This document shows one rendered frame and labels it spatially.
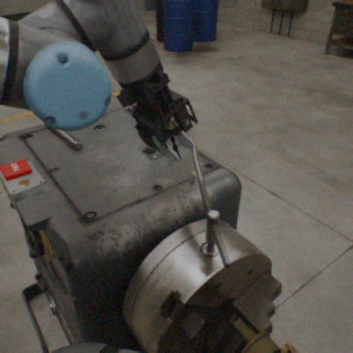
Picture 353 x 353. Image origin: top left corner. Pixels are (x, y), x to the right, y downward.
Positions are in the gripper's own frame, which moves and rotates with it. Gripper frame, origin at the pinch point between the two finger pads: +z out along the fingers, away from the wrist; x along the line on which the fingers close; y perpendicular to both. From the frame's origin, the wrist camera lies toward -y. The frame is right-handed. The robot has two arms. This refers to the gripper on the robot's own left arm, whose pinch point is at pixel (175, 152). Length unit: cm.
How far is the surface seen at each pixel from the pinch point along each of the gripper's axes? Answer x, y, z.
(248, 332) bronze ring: -12.4, 25.4, 22.9
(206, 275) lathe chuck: -11.8, 18.2, 9.8
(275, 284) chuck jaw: -1.7, 22.2, 25.7
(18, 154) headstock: -25.1, -39.0, 1.2
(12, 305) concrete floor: -93, -105, 108
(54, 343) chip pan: -62, -32, 63
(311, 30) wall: 539, -406, 376
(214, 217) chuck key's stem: -4.5, 15.2, 3.3
